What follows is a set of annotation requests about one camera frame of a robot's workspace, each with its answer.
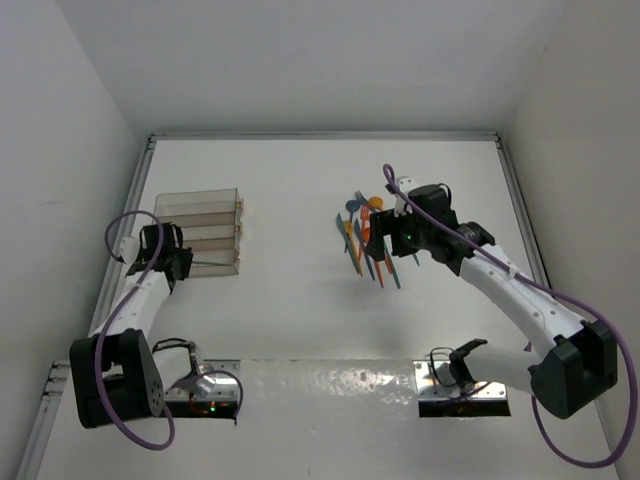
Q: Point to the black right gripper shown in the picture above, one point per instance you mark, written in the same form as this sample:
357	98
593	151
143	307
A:
384	223

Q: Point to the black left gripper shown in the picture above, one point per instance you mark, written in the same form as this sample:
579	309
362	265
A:
185	259

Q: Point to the orange plastic spoon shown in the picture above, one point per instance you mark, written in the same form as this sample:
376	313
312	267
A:
375	267

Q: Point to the yellow plastic spoon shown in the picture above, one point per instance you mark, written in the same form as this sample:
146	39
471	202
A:
376	203

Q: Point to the blue plastic spoon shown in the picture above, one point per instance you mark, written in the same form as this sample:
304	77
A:
352	206

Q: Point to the blue plastic fork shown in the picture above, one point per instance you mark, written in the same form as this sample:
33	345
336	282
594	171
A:
362	200

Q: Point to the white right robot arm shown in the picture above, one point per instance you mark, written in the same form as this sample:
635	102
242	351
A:
572	361

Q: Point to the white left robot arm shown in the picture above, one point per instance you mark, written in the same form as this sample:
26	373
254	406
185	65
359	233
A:
119	352

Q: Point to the orange plastic fork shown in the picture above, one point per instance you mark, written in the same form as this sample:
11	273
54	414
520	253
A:
364	216

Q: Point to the orange plastic knife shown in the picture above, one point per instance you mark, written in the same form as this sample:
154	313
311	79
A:
389	263

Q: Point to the clear acrylic utensil organizer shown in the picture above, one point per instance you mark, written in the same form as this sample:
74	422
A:
211	222

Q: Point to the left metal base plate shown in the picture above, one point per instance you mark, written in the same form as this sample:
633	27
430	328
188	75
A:
215	387

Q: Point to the metal base plate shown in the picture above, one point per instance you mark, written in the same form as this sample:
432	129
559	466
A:
215	387
435	384

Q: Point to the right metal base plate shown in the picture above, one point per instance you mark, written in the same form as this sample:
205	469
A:
435	384

